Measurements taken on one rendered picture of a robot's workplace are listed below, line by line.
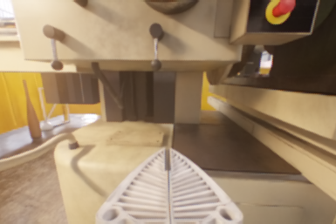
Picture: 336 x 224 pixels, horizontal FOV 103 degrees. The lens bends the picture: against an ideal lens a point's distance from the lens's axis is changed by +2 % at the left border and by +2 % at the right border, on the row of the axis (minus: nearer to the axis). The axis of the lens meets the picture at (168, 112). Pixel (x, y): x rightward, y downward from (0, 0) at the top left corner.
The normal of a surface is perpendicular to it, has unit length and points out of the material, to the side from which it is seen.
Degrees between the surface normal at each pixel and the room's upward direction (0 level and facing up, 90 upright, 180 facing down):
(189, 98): 90
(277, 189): 90
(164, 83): 90
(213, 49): 90
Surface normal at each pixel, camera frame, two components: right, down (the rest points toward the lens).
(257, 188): -0.07, 0.23
